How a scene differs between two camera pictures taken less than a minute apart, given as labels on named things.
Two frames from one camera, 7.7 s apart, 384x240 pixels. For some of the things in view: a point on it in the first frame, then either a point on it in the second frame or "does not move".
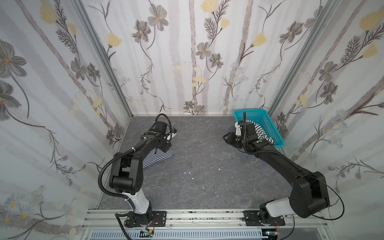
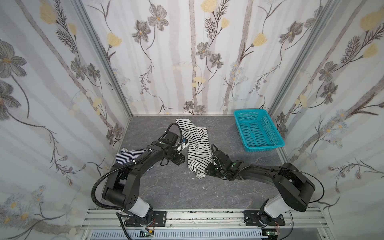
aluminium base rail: x=117 y=219 does not move
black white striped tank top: x=261 y=134 → x=199 y=151
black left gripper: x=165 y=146 → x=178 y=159
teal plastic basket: x=260 y=116 does not move
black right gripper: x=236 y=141 → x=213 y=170
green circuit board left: x=149 y=234 does not move
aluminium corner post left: x=105 y=55 does not move
